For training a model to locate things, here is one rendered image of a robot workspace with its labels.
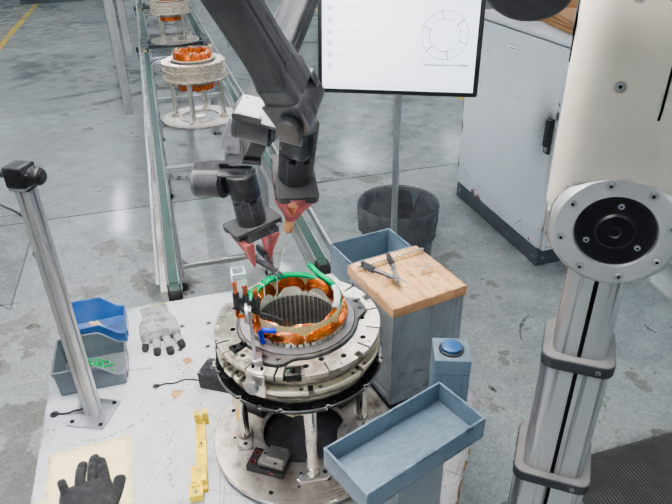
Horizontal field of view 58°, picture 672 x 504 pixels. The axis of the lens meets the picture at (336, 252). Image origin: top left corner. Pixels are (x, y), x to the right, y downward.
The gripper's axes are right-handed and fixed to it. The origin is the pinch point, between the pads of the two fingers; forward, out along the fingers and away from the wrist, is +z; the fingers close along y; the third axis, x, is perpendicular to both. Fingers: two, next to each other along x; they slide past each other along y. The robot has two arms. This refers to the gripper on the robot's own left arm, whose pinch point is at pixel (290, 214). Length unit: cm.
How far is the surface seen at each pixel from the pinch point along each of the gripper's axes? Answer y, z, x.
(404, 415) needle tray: 30.2, 19.0, 17.0
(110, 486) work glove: 24, 51, -36
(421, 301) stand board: 3.0, 25.3, 29.1
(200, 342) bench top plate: -17, 67, -17
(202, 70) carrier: -193, 101, -11
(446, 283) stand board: -1.8, 26.2, 36.4
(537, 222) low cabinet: -124, 148, 160
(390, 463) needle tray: 38.5, 17.5, 12.2
